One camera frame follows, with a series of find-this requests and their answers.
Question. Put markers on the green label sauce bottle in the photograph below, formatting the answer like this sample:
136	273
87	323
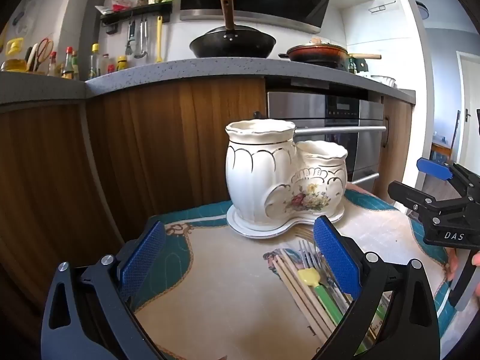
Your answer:
75	67

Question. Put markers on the large yellow oil bottle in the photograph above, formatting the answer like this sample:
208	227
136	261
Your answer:
14	56

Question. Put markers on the dark green appliance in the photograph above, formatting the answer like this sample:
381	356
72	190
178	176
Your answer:
363	65

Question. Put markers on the silver fork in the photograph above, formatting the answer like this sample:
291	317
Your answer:
312	257
304	251

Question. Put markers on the white door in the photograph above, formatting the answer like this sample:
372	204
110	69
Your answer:
468	93

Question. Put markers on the clear bottle yellow cap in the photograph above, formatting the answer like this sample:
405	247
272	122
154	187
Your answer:
93	63

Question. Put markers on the printed quilted mat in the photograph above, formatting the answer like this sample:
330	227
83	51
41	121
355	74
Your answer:
225	288

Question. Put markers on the yellow lid jar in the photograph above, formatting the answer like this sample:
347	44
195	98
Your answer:
122	63

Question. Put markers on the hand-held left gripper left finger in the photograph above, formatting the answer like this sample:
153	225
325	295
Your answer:
142	258

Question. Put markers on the wooden base cabinet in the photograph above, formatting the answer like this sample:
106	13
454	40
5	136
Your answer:
397	146
150	138

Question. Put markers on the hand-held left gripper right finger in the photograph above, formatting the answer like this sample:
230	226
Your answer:
337	258

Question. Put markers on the stainless steel oven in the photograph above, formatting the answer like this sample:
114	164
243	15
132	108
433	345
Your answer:
300	108

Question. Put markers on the dark soy sauce bottle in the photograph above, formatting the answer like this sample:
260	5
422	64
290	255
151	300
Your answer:
67	65

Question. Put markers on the brown knife block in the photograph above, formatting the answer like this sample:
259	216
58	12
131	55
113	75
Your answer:
34	67

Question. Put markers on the white ceramic holder tray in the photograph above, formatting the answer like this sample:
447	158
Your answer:
262	233

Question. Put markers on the hanging metal ladle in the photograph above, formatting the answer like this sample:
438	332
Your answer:
140	41

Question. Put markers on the yellow hanging spatula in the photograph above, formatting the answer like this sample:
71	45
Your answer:
159	41

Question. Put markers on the green glass bottle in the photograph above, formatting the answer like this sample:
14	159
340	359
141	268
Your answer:
351	66

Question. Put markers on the grey kitchen countertop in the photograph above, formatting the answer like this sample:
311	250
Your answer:
187	68

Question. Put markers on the red packet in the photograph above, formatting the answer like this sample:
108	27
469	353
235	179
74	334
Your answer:
120	6

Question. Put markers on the gold trimmed fork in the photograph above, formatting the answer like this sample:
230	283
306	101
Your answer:
305	234

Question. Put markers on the metal wall towel holder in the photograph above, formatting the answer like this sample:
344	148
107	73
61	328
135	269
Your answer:
382	7

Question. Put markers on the round ceiling light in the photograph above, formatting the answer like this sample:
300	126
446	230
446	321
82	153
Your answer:
422	9

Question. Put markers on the black wall shelf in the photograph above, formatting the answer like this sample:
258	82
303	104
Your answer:
138	10

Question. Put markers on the red frying pan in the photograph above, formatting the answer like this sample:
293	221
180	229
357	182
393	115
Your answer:
318	52

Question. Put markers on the person's right hand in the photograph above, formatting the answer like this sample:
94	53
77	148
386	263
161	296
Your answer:
476	261

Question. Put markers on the white floral ceramic utensil holder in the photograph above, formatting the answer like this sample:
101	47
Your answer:
255	172

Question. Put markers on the plastic jug red cap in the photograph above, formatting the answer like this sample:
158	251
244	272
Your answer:
105	65

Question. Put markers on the red cap sauce bottle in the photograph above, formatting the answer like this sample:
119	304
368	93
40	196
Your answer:
52	65

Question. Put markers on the white ribbed dish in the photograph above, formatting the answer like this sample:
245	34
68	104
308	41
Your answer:
384	80

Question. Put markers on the yellow headed green utensil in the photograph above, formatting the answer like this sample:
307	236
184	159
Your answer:
309	277

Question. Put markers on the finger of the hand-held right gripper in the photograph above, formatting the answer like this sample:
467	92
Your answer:
435	168
412	195

